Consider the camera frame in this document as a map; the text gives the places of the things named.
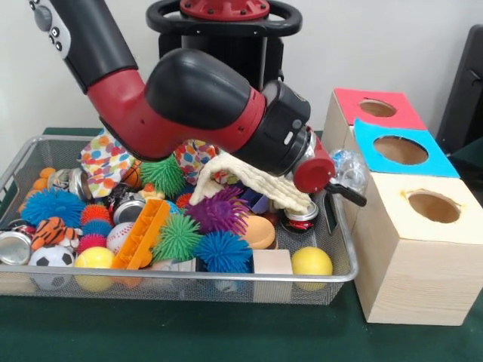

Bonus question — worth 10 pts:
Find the blue spiky rubber ball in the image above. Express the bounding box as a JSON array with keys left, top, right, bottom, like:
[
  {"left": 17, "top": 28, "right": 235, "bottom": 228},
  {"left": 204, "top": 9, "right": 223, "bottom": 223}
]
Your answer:
[{"left": 19, "top": 187, "right": 85, "bottom": 229}]

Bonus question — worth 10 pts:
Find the orange plastic toy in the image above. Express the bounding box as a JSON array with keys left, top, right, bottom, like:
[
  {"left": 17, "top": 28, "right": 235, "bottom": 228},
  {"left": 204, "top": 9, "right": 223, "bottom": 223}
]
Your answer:
[{"left": 112, "top": 198, "right": 171, "bottom": 270}]

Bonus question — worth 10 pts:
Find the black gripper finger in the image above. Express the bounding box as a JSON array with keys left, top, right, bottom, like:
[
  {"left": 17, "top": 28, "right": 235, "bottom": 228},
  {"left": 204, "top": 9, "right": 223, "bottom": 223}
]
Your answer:
[{"left": 325, "top": 182, "right": 368, "bottom": 207}]

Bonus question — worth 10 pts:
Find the green spiky rubber ball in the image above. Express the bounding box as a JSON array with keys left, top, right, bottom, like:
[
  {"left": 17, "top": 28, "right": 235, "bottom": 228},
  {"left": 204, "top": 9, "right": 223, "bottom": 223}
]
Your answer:
[
  {"left": 151, "top": 211, "right": 203, "bottom": 262},
  {"left": 140, "top": 155, "right": 186, "bottom": 197}
]

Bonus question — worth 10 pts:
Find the yellow smiley ball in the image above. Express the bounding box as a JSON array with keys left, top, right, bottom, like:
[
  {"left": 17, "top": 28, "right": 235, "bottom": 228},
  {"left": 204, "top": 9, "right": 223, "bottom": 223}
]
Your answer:
[{"left": 291, "top": 246, "right": 334, "bottom": 291}]

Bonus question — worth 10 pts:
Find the purple spiky rubber ball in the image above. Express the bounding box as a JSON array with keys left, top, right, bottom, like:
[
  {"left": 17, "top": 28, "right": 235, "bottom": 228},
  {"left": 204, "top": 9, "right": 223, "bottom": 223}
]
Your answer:
[{"left": 187, "top": 189, "right": 250, "bottom": 236}]

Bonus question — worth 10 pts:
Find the black chair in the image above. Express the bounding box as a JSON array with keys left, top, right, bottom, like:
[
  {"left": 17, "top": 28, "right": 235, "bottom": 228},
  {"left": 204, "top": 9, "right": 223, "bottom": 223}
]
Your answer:
[{"left": 438, "top": 25, "right": 483, "bottom": 186}]

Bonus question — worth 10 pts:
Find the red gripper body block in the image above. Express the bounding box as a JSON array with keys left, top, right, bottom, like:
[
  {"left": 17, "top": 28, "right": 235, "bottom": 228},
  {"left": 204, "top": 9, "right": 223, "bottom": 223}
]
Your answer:
[{"left": 293, "top": 134, "right": 336, "bottom": 195}]

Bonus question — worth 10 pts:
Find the clear mesh bin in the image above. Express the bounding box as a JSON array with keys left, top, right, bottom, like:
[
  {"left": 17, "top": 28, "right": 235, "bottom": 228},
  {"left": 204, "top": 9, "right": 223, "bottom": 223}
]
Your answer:
[{"left": 0, "top": 134, "right": 358, "bottom": 304}]

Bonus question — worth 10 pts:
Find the crushed clear plastic bottle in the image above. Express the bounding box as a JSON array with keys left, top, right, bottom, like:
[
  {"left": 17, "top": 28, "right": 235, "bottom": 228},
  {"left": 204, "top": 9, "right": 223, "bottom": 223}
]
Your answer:
[{"left": 331, "top": 149, "right": 371, "bottom": 193}]

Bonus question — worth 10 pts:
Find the colourful polka-dot cloth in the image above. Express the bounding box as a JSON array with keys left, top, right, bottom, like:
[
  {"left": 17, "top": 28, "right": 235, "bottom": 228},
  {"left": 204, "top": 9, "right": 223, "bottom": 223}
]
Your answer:
[
  {"left": 79, "top": 128, "right": 137, "bottom": 198},
  {"left": 174, "top": 140, "right": 220, "bottom": 186}
]

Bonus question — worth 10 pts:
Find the pale yellow muslin cloth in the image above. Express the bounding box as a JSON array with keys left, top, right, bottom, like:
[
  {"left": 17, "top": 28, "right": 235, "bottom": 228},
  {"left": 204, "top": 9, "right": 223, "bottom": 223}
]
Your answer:
[{"left": 189, "top": 151, "right": 312, "bottom": 214}]

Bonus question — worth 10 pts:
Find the wooden box with three holes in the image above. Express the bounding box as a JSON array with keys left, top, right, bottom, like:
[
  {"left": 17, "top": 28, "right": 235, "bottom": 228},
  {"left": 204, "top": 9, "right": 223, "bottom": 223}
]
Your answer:
[{"left": 322, "top": 88, "right": 483, "bottom": 327}]

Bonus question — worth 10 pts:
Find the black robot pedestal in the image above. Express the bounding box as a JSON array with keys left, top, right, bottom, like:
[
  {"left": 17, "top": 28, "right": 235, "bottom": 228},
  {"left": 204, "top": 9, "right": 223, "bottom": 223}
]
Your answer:
[{"left": 146, "top": 0, "right": 303, "bottom": 130}]

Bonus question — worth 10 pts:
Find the black and white soccer ball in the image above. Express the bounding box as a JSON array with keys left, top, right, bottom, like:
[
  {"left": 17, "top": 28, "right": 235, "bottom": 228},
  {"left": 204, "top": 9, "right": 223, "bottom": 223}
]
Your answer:
[{"left": 28, "top": 246, "right": 75, "bottom": 291}]

